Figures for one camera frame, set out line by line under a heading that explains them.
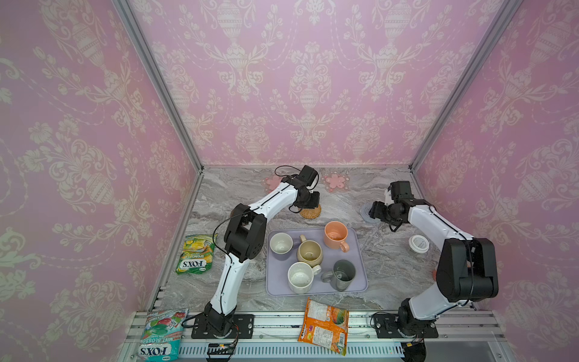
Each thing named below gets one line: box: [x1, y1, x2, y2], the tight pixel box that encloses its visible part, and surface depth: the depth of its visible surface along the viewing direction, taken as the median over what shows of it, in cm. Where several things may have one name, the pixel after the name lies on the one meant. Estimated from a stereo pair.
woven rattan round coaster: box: [300, 204, 322, 220], surface depth 105 cm
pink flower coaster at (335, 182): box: [321, 171, 350, 194], surface depth 118 cm
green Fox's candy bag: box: [175, 233, 218, 276], surface depth 89 cm
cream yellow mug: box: [297, 234, 323, 268], surface depth 86 cm
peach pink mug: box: [323, 220, 350, 253], surface depth 89 cm
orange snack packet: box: [297, 297, 350, 357], surface depth 74 cm
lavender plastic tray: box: [265, 227, 368, 297], surface depth 85 cm
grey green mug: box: [320, 259, 356, 292], surface depth 81 cm
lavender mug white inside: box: [269, 232, 294, 255], surface depth 88 cm
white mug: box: [287, 260, 322, 295], surface depth 81 cm
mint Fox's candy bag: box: [137, 307, 190, 362], surface depth 72 cm
